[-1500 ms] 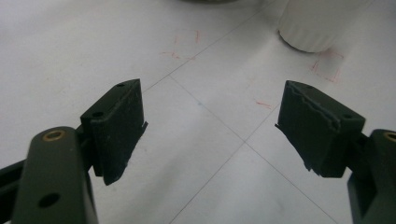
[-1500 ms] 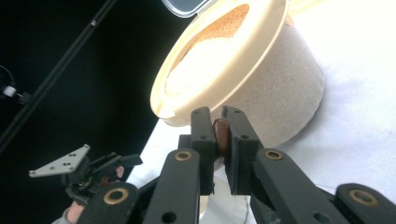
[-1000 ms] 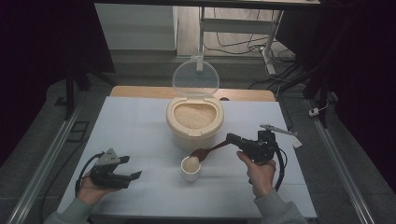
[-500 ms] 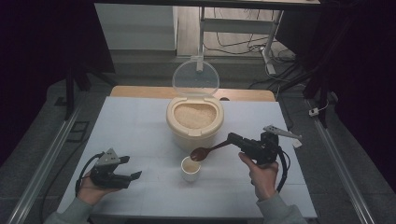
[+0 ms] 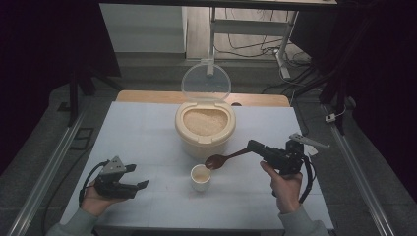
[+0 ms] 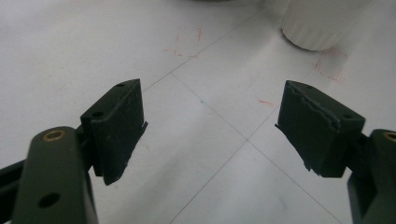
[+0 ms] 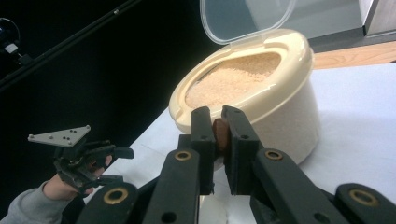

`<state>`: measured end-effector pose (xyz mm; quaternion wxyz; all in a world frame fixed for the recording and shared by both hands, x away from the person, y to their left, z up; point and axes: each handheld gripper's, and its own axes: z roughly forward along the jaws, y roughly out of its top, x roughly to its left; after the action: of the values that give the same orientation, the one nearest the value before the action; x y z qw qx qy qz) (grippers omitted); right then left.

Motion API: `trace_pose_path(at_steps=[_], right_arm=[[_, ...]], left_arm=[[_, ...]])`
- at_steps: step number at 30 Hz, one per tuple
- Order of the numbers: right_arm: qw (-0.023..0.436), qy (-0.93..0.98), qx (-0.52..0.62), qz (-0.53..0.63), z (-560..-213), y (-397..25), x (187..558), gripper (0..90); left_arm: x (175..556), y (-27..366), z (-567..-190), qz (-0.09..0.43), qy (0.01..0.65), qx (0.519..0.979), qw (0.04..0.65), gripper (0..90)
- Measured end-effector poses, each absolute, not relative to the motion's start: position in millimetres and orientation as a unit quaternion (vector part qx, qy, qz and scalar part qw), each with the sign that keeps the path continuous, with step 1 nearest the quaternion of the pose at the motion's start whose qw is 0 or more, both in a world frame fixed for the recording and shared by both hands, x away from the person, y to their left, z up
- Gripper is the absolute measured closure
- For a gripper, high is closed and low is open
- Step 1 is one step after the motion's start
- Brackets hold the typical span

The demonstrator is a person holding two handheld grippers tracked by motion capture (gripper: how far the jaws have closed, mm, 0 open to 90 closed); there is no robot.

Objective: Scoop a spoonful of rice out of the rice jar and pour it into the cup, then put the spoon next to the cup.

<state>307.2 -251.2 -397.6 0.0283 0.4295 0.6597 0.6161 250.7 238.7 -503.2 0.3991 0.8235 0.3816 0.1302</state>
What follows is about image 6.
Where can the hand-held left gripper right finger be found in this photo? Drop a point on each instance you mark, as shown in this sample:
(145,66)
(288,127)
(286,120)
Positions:
(317,137)

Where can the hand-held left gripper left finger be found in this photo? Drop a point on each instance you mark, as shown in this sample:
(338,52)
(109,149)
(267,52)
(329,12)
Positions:
(116,130)

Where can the white cup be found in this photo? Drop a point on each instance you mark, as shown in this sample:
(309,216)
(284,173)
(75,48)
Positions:
(320,21)

